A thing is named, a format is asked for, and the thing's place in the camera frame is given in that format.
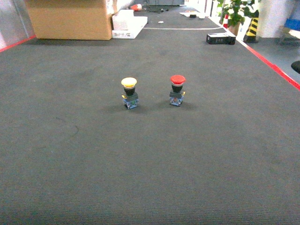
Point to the black conveyor belt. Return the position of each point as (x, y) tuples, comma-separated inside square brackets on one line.
[(71, 153)]

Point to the large cardboard box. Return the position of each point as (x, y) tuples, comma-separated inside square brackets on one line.
[(72, 19)]

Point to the red mushroom push button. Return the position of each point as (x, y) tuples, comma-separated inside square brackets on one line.
[(176, 96)]

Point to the yellow black striped post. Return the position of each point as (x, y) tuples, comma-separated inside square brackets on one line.
[(250, 36)]

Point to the white flat boxes stack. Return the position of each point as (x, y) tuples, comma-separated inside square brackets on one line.
[(126, 25)]

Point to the yellow mushroom push button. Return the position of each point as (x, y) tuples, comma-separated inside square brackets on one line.
[(130, 98)]

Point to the green potted plant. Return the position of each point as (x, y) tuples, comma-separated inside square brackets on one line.
[(238, 10)]

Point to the black rectangular box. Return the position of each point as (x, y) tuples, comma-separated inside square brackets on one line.
[(221, 39)]

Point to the red white traffic cone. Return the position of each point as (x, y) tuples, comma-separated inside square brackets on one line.
[(225, 21)]

